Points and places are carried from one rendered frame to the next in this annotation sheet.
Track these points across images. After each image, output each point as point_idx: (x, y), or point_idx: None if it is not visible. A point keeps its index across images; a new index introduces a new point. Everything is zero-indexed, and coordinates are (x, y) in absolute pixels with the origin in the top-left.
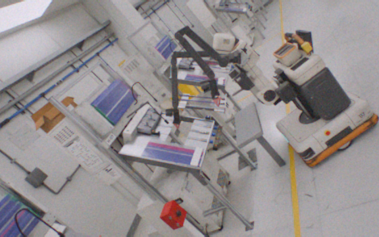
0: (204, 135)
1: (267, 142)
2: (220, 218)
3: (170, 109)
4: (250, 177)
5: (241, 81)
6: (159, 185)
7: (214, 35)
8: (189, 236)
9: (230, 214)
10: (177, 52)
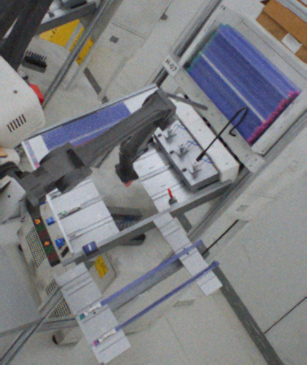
0: (65, 206)
1: None
2: (22, 243)
3: None
4: (0, 338)
5: None
6: (137, 200)
7: (29, 87)
8: None
9: (13, 265)
10: (153, 95)
